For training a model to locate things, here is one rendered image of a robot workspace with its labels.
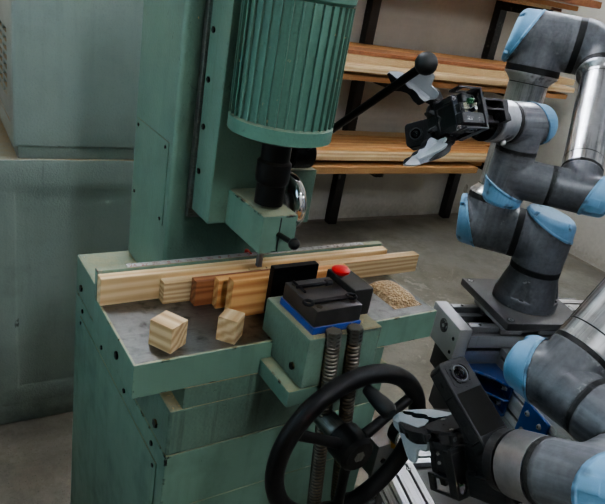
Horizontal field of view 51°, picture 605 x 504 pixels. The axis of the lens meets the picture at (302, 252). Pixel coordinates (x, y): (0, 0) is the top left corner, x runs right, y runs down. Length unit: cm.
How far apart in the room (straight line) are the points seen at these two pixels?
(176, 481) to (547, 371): 63
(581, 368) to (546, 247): 74
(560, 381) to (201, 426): 57
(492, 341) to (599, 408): 80
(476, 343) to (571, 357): 75
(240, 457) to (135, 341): 31
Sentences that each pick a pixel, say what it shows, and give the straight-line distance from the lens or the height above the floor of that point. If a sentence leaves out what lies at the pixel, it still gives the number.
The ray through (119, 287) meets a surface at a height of 93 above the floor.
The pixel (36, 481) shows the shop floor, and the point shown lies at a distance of 208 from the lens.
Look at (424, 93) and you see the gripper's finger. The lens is 109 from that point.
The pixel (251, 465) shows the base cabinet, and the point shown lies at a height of 64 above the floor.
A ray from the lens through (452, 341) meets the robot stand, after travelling 152.
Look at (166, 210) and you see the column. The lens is 125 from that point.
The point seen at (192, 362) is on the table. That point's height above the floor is 89.
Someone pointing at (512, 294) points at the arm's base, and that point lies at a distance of 156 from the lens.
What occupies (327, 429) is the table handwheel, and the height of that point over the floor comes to 82.
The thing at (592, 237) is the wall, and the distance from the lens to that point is 462.
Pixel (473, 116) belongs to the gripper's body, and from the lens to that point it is 106.
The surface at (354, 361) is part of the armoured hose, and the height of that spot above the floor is 92.
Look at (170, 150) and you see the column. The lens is 122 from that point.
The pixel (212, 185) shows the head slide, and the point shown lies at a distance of 115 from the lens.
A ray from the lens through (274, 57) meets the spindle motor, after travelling 97.
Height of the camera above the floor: 145
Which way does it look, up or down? 23 degrees down
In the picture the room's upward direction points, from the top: 10 degrees clockwise
